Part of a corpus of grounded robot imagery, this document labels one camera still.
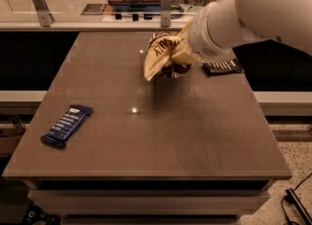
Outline left metal glass bracket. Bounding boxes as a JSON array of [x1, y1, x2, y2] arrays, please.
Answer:
[[32, 0, 54, 27]]

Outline metal glass bracket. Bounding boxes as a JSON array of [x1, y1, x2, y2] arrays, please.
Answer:
[[32, 0, 54, 27], [161, 0, 172, 27]]

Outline dark packet under table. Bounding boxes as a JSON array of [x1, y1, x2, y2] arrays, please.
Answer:
[[19, 202, 60, 225]]

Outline brown chip bag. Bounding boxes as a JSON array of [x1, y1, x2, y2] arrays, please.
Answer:
[[143, 32, 192, 81]]

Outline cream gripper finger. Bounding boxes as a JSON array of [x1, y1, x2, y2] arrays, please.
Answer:
[[178, 20, 193, 40], [171, 39, 201, 64]]

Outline grey table drawer unit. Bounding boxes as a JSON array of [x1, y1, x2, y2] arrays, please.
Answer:
[[28, 189, 269, 217]]

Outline black snack bar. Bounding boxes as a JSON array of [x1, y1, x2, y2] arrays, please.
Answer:
[[203, 58, 244, 76]]

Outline middle metal glass bracket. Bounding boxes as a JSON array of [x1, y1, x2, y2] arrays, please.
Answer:
[[161, 0, 172, 27]]

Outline blue rxbar wrapper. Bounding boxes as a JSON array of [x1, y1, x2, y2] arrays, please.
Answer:
[[41, 105, 94, 148]]

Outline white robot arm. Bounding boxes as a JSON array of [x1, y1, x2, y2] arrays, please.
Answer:
[[172, 0, 312, 63]]

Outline black floor cable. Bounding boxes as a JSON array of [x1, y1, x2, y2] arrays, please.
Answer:
[[280, 171, 312, 225]]

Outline black power strip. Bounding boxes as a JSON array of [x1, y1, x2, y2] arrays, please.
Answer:
[[286, 188, 312, 225]]

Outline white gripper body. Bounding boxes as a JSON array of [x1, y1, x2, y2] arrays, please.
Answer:
[[187, 2, 230, 60]]

